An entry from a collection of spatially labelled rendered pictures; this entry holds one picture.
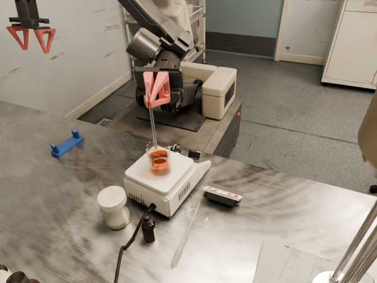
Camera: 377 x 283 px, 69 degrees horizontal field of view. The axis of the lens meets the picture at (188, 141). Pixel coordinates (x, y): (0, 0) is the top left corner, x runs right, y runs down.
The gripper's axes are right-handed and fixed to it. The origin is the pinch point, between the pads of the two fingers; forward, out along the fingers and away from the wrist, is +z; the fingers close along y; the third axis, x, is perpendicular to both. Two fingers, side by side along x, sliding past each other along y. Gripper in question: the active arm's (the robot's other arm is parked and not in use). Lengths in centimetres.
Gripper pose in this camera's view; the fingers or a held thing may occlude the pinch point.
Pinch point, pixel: (150, 103)
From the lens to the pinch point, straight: 53.5
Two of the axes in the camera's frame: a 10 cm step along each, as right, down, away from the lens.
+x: 0.3, 7.8, 6.2
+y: 9.9, 0.6, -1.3
